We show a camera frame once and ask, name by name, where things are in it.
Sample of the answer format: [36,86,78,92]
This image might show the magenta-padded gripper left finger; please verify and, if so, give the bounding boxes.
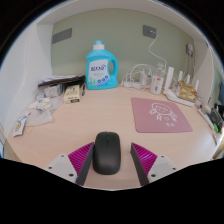
[44,141,95,186]

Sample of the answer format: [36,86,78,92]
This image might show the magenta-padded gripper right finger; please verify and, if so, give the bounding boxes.
[129,142,179,187]

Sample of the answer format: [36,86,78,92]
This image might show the black computer mouse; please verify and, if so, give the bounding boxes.
[92,131,122,176]

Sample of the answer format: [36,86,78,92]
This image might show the pink printed mouse pad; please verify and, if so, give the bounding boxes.
[130,97,194,134]

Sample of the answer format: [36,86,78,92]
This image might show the white yellow sachet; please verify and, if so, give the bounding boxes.
[12,111,32,138]

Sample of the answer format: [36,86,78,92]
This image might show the clear plastic bags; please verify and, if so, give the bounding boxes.
[25,84,65,126]

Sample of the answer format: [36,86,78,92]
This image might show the white remote control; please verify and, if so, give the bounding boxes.
[197,108,216,132]

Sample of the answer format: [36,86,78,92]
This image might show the small yellow box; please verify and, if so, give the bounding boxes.
[63,84,82,104]

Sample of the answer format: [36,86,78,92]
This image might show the small white jar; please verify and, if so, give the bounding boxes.
[194,96,204,109]

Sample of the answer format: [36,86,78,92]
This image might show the dark grey pouch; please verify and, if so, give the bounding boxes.
[209,107,224,129]

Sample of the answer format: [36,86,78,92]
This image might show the gold snack bag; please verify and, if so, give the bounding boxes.
[176,80,198,103]

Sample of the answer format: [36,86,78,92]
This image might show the clear plastic bottle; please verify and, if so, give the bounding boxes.
[149,65,165,95]

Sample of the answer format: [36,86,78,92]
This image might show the white power strip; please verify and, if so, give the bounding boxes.
[121,80,145,90]

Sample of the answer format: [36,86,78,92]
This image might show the white router with antennas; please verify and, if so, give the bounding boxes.
[163,66,201,108]

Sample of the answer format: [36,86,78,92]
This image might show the blue detergent bottle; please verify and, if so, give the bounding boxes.
[85,39,120,91]

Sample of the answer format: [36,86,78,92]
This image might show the coiled white cable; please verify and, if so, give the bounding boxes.
[121,63,155,88]

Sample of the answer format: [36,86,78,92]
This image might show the white cable from wall socket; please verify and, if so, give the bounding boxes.
[147,31,168,73]

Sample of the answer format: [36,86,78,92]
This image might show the white wall charger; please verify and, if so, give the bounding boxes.
[185,43,195,56]

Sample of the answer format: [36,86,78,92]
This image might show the grey blank wall plate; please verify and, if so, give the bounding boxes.
[51,27,73,45]

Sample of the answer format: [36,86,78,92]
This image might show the grey wall socket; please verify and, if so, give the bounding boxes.
[142,24,158,38]

